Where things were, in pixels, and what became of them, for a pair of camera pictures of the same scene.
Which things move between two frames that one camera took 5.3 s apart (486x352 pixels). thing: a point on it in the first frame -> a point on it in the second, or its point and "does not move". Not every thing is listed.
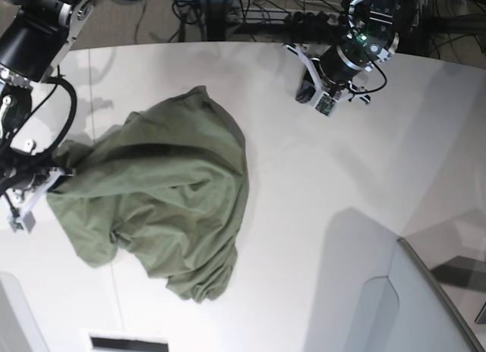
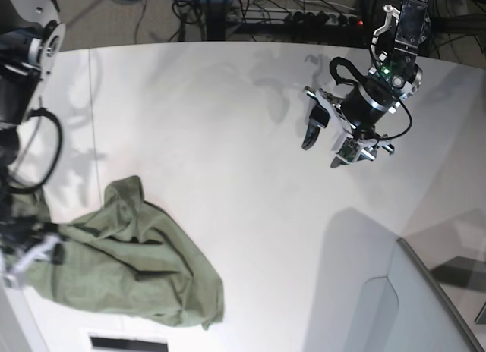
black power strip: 320,19 does not move
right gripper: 332,73 -> 357,115
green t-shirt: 167,184 -> 130,259
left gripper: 21,202 -> 25,243
